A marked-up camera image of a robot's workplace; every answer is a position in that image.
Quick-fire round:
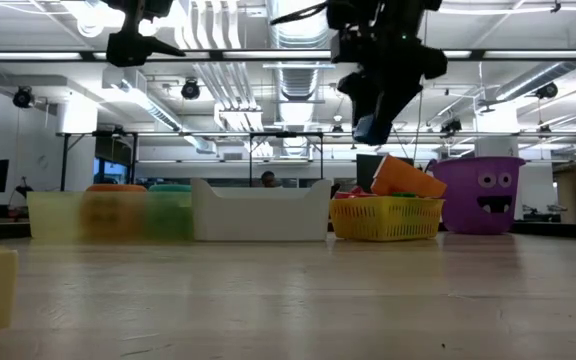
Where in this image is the white plastic bin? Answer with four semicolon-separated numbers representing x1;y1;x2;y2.
190;178;333;242

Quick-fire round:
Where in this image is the black ceiling spotlight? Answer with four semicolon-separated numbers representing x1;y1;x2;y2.
440;117;464;137
180;78;202;101
12;86;34;109
535;82;560;100

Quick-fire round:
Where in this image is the yellow translucent plastic tray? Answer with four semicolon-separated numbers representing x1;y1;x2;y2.
26;191;194;245

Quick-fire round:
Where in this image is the black background table frame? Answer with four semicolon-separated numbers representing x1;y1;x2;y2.
247;130;325;187

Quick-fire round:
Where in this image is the yellow slotted plastic basket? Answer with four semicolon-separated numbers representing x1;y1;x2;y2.
328;195;445;243

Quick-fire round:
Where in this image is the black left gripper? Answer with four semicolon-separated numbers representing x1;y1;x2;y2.
98;0;187;69

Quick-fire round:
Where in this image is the purple bucket with face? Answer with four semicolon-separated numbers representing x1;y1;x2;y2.
423;156;527;235

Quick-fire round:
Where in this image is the blue rounded block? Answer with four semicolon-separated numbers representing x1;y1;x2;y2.
352;114;393;147

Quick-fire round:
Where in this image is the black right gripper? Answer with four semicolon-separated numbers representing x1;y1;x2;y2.
330;27;448;146

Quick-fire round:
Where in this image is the silver ventilation duct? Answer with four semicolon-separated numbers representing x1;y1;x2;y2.
265;0;337;156

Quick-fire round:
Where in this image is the silver round ceiling duct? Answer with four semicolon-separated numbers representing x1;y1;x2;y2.
492;24;576;104

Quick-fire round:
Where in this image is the black computer monitor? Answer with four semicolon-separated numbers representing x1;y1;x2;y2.
356;153;387;192

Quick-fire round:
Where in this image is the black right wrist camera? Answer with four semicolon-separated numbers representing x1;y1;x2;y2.
325;0;377;30

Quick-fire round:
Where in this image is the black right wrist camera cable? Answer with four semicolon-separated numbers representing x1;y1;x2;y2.
269;1;330;26

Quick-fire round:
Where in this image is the long orange toy block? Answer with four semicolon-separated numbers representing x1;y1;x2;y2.
370;153;448;199

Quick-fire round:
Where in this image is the black overhead crossbar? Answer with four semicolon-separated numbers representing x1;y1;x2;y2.
0;47;576;63

